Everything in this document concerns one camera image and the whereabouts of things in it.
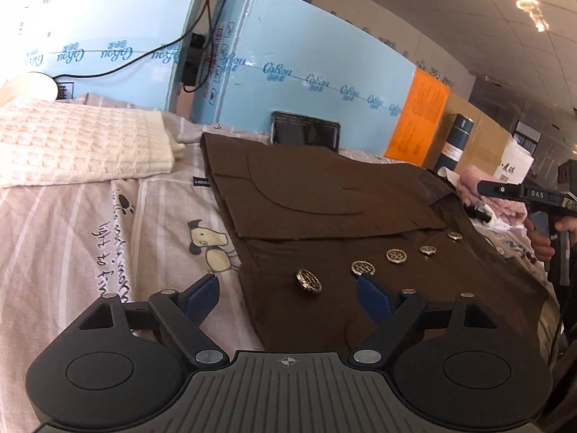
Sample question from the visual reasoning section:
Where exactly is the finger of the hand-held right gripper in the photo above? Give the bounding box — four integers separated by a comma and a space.
478, 180, 524, 199

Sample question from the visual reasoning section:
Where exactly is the orange paper sheet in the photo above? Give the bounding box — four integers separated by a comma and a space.
384, 69, 452, 167

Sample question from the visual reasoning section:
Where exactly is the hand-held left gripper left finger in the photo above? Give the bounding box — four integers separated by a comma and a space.
79, 274, 228, 366

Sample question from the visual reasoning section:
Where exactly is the black tablet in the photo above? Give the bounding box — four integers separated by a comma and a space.
270, 110, 341, 153

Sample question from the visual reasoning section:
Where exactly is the brown coat with metal buttons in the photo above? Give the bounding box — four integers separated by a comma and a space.
199, 132, 548, 353

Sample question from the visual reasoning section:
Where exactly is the black mount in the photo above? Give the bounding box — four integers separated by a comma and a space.
181, 31, 212, 94

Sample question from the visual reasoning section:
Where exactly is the cream knit sweater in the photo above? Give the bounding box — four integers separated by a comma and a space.
0, 98, 185, 188

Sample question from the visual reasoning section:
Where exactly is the black cable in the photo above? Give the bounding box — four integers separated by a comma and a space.
54, 0, 253, 79

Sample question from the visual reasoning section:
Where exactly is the pink fluffy towel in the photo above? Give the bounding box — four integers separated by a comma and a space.
457, 165, 528, 227

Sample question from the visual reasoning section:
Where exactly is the white round lamp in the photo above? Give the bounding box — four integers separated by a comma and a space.
0, 72, 59, 109

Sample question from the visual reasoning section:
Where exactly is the pink striped cartoon bedsheet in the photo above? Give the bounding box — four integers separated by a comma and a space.
0, 92, 564, 416

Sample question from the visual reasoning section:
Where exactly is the white paper bag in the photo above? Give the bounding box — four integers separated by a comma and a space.
491, 137, 535, 185

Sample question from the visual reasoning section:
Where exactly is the large light blue foam board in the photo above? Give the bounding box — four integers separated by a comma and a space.
191, 0, 418, 156
0, 0, 204, 113

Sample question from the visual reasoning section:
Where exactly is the dark teal thermos bottle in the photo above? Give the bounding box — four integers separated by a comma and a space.
435, 114, 474, 174

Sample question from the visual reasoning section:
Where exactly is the person's right hand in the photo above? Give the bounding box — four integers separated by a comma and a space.
524, 216, 577, 259

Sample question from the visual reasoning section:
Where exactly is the brown cardboard box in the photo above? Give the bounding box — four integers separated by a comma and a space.
435, 92, 515, 176

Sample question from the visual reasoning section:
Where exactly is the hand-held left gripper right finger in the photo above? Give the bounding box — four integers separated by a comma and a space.
349, 275, 499, 364

